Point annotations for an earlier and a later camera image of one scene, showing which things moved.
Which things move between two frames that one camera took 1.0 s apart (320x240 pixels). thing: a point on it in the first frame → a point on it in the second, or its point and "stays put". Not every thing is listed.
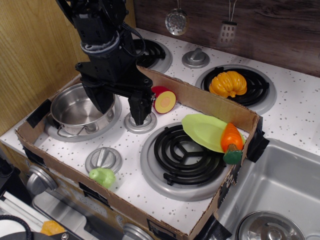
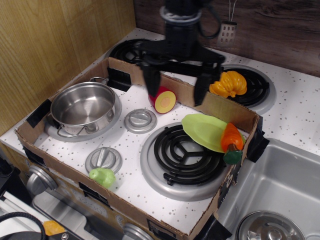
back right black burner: x=261 y=93 stays put
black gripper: x=116 y=70 → x=181 y=51
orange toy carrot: x=232 y=144 stays put
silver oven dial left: x=38 y=181 stays put
